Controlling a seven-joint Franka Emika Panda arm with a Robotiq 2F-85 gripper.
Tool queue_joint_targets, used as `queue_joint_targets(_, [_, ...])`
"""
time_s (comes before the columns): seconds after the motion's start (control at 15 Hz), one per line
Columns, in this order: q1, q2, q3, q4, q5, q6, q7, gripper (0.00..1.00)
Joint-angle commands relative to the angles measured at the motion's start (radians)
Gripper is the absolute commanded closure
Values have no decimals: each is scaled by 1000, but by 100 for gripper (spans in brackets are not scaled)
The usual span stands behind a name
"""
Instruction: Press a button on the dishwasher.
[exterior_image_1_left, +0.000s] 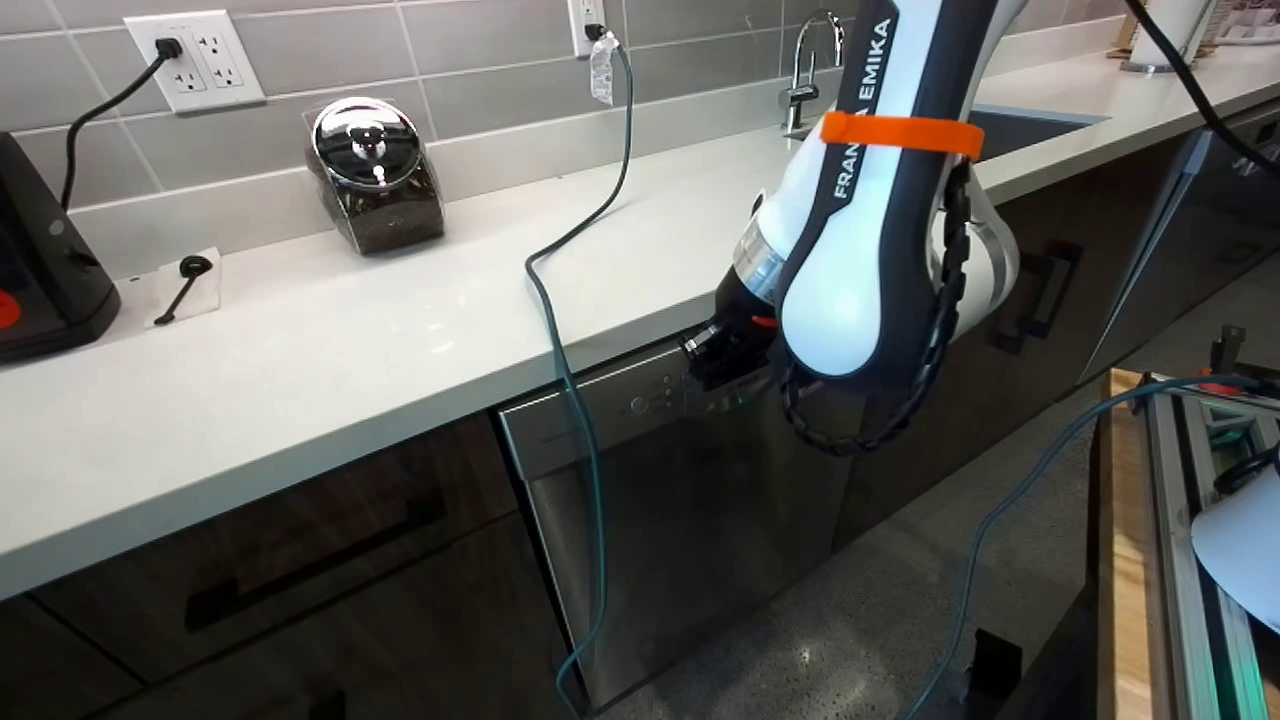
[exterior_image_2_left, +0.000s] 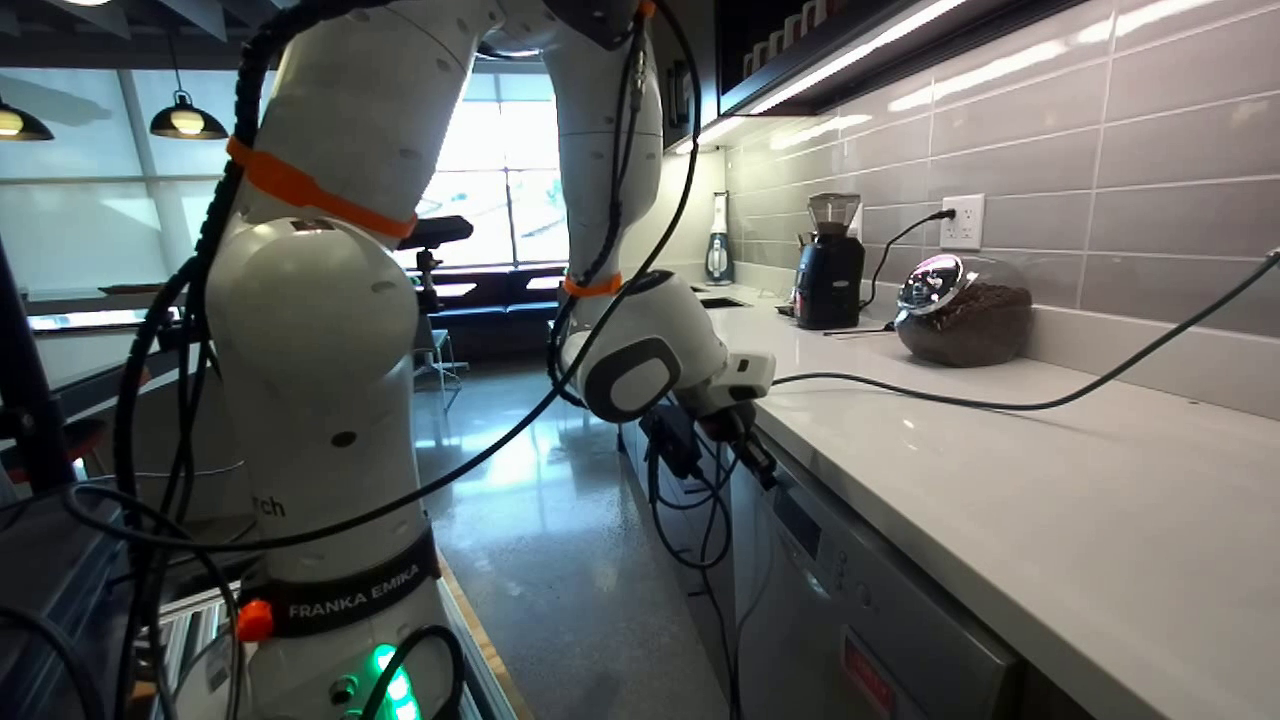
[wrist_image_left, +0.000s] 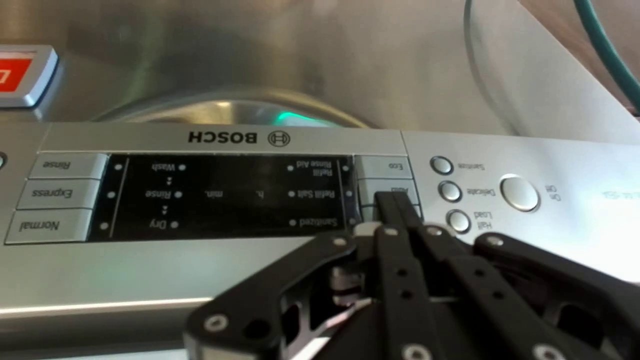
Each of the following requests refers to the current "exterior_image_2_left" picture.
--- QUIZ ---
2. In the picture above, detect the orange round button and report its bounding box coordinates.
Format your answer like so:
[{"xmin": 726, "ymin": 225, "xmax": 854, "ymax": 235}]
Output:
[{"xmin": 230, "ymin": 594, "xmax": 281, "ymax": 647}]

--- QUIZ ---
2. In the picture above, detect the black coffee grinder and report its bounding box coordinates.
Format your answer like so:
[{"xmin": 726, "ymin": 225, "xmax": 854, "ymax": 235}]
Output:
[{"xmin": 790, "ymin": 189, "xmax": 872, "ymax": 331}]

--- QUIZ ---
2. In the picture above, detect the white wall outlet plate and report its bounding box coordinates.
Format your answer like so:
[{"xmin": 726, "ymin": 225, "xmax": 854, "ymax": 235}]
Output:
[{"xmin": 934, "ymin": 191, "xmax": 989, "ymax": 255}]

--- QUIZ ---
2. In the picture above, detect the dark wall cabinet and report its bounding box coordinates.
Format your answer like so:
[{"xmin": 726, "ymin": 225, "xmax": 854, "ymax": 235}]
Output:
[{"xmin": 646, "ymin": 0, "xmax": 990, "ymax": 151}]

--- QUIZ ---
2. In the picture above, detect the narrow orange cable strap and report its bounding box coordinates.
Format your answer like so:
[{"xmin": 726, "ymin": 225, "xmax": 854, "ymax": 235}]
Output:
[{"xmin": 556, "ymin": 267, "xmax": 631, "ymax": 303}]

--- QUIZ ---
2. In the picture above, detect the dark bench seat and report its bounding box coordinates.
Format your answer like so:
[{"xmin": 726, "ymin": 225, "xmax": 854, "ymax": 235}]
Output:
[{"xmin": 419, "ymin": 265, "xmax": 569, "ymax": 361}]

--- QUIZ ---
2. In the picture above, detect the chrome domed countertop appliance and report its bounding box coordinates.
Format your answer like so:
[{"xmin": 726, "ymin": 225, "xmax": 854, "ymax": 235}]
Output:
[{"xmin": 888, "ymin": 252, "xmax": 1035, "ymax": 369}]

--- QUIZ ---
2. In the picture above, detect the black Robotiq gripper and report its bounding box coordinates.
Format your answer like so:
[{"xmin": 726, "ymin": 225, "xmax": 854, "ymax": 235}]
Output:
[{"xmin": 692, "ymin": 397, "xmax": 790, "ymax": 497}]

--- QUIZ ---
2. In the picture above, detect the thin teal cable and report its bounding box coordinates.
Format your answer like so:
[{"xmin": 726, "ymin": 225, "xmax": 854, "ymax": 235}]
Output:
[{"xmin": 770, "ymin": 244, "xmax": 1280, "ymax": 416}]

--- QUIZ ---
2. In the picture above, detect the black pendant lamp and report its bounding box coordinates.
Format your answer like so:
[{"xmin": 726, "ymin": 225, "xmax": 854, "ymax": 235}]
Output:
[
  {"xmin": 147, "ymin": 87, "xmax": 230, "ymax": 145},
  {"xmin": 0, "ymin": 96, "xmax": 55, "ymax": 145}
]

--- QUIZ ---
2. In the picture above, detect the black camera on tripod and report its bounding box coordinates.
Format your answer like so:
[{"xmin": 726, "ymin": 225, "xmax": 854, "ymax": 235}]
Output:
[{"xmin": 394, "ymin": 211, "xmax": 481, "ymax": 391}]

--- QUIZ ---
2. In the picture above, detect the black power cord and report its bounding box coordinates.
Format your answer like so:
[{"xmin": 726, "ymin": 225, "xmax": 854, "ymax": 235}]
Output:
[{"xmin": 854, "ymin": 205, "xmax": 958, "ymax": 313}]

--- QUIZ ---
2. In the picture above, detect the wide orange cable strap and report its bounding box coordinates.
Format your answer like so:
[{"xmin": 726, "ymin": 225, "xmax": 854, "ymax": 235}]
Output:
[{"xmin": 221, "ymin": 137, "xmax": 419, "ymax": 246}]

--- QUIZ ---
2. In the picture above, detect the stainless steel Bosch dishwasher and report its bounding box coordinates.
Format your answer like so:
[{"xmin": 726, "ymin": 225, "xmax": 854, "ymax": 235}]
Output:
[{"xmin": 723, "ymin": 434, "xmax": 1035, "ymax": 720}]

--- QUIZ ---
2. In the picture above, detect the wooden robot cart with rails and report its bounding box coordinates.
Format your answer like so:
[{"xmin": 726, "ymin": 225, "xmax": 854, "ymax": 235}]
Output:
[{"xmin": 433, "ymin": 564, "xmax": 531, "ymax": 720}]

